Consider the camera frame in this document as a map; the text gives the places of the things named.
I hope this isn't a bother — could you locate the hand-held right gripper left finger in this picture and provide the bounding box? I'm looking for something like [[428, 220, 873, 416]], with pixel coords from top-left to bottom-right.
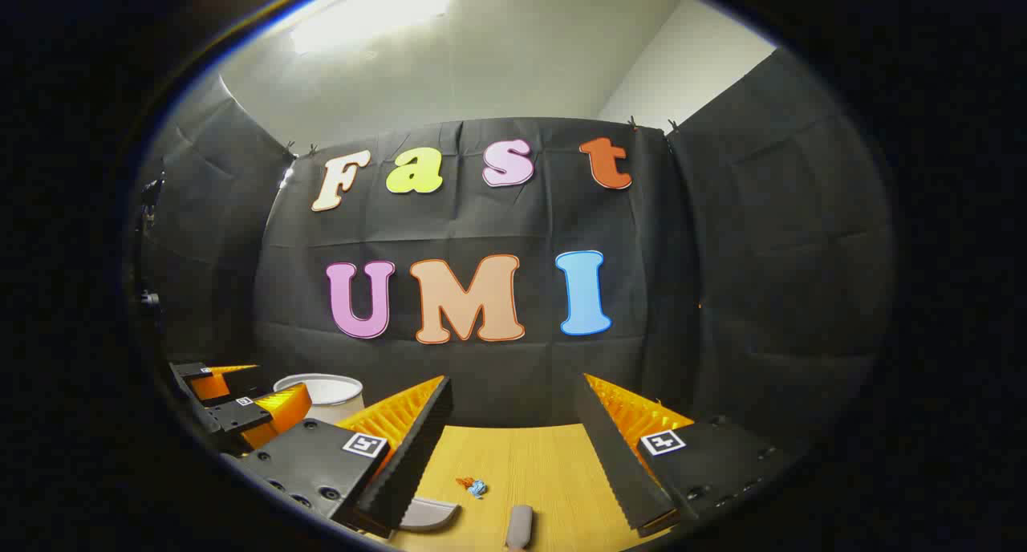
[[221, 375, 455, 541]]

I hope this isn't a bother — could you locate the wooden desktop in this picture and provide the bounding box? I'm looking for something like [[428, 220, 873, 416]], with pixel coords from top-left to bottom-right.
[[385, 424, 668, 552]]

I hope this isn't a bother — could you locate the white garbage bin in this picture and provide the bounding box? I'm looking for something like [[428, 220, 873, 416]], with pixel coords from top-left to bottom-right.
[[273, 373, 366, 426]]

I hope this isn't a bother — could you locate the small grey broom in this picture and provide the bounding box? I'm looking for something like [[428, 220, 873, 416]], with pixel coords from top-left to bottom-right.
[[505, 504, 534, 550]]

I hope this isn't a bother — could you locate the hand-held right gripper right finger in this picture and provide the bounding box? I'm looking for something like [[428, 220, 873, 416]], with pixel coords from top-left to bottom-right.
[[573, 372, 797, 538]]

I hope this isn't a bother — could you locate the grey dustpan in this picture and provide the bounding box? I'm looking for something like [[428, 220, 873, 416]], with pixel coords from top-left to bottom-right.
[[399, 496, 461, 534]]

